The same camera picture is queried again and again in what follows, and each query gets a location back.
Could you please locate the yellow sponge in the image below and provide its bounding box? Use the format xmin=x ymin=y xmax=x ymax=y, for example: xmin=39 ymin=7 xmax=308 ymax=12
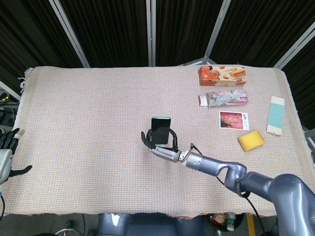
xmin=237 ymin=130 xmax=266 ymax=151

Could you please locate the red picture postcard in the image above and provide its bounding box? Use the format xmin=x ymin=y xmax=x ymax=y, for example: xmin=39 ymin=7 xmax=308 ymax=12
xmin=219 ymin=110 xmax=251 ymax=131

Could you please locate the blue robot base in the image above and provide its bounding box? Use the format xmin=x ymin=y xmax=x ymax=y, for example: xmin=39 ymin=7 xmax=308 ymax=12
xmin=98 ymin=212 xmax=207 ymax=236

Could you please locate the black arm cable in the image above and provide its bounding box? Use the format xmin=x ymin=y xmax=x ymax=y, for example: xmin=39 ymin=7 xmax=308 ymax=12
xmin=216 ymin=176 xmax=269 ymax=236

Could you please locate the beige woven tablecloth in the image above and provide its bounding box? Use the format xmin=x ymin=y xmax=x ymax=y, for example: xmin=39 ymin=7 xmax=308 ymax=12
xmin=4 ymin=63 xmax=311 ymax=219

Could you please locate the orange biscuit box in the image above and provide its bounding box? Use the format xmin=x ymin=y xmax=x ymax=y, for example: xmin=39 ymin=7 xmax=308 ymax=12
xmin=198 ymin=65 xmax=248 ymax=87

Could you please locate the teal and cream card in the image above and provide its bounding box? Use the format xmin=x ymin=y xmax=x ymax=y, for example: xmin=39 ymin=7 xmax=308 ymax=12
xmin=266 ymin=95 xmax=286 ymax=136

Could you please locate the pink floral box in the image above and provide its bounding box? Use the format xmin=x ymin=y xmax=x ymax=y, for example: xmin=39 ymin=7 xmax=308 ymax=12
xmin=197 ymin=89 xmax=250 ymax=108

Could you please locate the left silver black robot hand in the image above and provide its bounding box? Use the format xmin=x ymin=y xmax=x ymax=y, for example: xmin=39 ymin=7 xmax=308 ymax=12
xmin=0 ymin=127 xmax=33 ymax=184

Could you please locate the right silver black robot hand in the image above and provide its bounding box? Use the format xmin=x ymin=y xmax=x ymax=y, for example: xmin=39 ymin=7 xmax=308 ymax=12
xmin=140 ymin=129 xmax=186 ymax=163

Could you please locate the black smartphone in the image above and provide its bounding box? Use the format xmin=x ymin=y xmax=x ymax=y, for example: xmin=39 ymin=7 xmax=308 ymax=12
xmin=150 ymin=116 xmax=172 ymax=145

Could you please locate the green cap plastic bottle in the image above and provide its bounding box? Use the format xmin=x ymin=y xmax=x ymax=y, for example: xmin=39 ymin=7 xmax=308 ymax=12
xmin=226 ymin=213 xmax=234 ymax=232

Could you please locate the black trash bin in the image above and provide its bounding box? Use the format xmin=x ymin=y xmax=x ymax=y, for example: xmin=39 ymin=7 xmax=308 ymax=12
xmin=208 ymin=212 xmax=246 ymax=236

